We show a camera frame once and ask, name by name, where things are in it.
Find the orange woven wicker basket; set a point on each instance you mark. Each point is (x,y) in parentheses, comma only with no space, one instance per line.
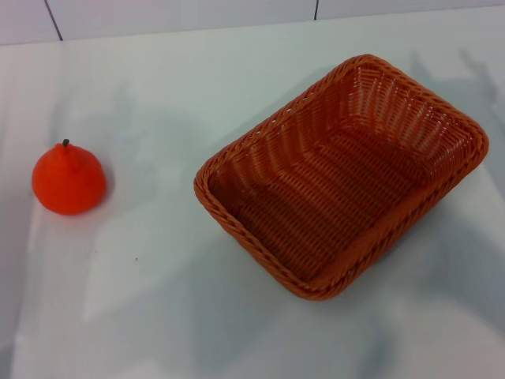
(331,189)

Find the orange toy fruit with stem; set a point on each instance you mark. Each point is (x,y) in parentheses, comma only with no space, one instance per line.
(67,185)

